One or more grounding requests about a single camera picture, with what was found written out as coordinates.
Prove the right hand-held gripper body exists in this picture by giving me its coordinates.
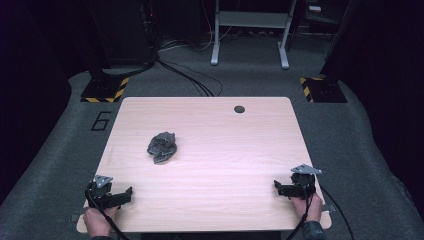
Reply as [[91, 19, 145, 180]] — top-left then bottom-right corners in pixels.
[[290, 164, 323, 200]]

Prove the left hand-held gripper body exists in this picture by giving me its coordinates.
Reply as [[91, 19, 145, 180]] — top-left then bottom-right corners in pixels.
[[85, 174, 116, 210]]

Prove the grey cloth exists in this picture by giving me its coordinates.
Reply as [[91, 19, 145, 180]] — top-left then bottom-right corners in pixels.
[[146, 131, 178, 165]]

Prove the person's right hand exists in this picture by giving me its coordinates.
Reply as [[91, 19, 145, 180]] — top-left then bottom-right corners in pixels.
[[289, 194, 324, 223]]

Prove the person's left hand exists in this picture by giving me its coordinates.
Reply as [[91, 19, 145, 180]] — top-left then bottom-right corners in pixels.
[[83, 205, 118, 238]]

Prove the black striped stand base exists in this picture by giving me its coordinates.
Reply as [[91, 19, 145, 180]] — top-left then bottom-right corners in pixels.
[[299, 76, 348, 104], [80, 76, 130, 104]]

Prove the black cabinet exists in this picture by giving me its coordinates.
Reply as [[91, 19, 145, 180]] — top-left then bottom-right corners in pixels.
[[84, 0, 156, 69]]

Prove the left hand-held gripper black cable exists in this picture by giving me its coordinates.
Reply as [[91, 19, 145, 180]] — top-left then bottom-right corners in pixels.
[[85, 189, 132, 240]]

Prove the hand-held gripper black cable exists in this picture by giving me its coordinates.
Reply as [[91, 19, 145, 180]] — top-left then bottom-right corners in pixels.
[[85, 189, 132, 240], [285, 179, 315, 240]]

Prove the right hand-held gripper black cable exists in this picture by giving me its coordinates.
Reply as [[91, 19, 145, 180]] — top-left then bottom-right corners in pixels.
[[285, 179, 315, 240]]

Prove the thin black floor cable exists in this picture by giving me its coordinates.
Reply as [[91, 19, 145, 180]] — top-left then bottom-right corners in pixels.
[[319, 185, 356, 240]]

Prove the black floor cable bundle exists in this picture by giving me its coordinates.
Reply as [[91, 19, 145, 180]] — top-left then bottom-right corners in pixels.
[[155, 55, 224, 98]]

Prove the black slanted stand post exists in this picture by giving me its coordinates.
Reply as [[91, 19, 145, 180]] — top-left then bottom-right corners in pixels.
[[319, 0, 359, 80]]

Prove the white metal stand frame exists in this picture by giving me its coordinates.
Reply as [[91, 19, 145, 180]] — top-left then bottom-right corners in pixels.
[[210, 0, 298, 70]]

